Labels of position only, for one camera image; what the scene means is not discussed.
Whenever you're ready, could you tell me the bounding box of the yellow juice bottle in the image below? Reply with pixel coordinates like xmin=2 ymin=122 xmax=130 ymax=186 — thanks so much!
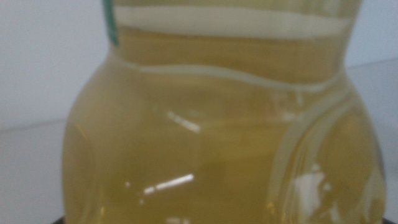
xmin=61 ymin=0 xmax=387 ymax=224

